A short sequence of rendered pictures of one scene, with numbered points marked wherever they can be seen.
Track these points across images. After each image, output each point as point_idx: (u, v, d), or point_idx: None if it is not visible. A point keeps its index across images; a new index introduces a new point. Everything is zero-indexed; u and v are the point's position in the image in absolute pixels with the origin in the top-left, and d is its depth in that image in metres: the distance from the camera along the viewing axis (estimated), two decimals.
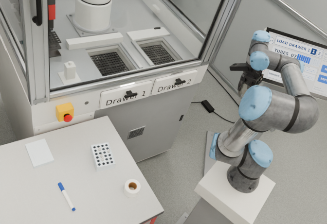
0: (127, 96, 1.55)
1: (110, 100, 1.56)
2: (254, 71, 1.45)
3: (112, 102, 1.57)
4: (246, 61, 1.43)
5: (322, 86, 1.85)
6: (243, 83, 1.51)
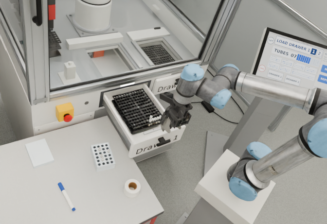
0: (159, 145, 1.38)
1: (141, 148, 1.39)
2: (180, 108, 1.20)
3: (142, 150, 1.41)
4: (173, 94, 1.19)
5: (322, 86, 1.85)
6: (167, 118, 1.27)
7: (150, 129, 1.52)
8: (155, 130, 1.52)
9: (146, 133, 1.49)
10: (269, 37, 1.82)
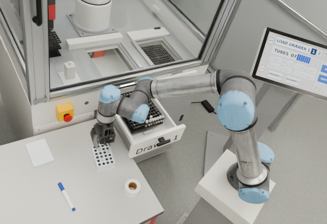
0: (159, 145, 1.38)
1: (141, 148, 1.39)
2: (103, 127, 1.25)
3: (142, 150, 1.41)
4: None
5: (322, 86, 1.85)
6: (96, 134, 1.33)
7: (150, 129, 1.52)
8: (155, 130, 1.52)
9: (146, 133, 1.49)
10: (269, 37, 1.82)
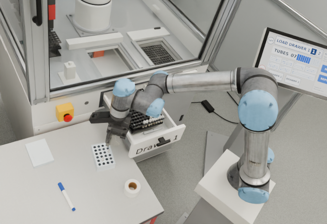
0: (159, 145, 1.38)
1: (141, 148, 1.39)
2: (121, 121, 1.23)
3: (142, 150, 1.41)
4: (112, 114, 1.18)
5: (322, 86, 1.85)
6: (111, 134, 1.27)
7: (150, 129, 1.52)
8: (155, 130, 1.52)
9: (146, 133, 1.49)
10: (269, 37, 1.82)
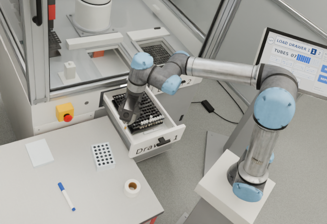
0: (159, 145, 1.38)
1: (141, 148, 1.39)
2: None
3: (142, 150, 1.41)
4: (142, 91, 1.19)
5: (322, 86, 1.85)
6: None
7: (150, 129, 1.52)
8: (155, 130, 1.52)
9: (146, 133, 1.49)
10: (269, 37, 1.82)
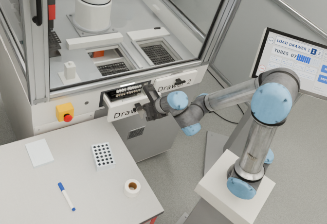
0: (136, 109, 1.50)
1: (118, 112, 1.51)
2: None
3: (119, 114, 1.52)
4: (155, 101, 1.31)
5: (322, 86, 1.85)
6: (144, 108, 1.43)
7: (129, 97, 1.63)
8: (134, 98, 1.64)
9: (124, 100, 1.61)
10: (269, 37, 1.82)
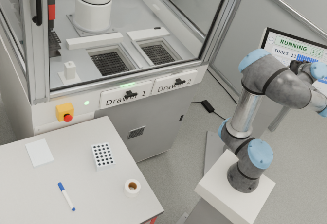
0: (127, 96, 1.55)
1: (110, 100, 1.56)
2: None
3: (112, 102, 1.57)
4: None
5: (322, 86, 1.85)
6: None
7: None
8: None
9: None
10: (269, 37, 1.82)
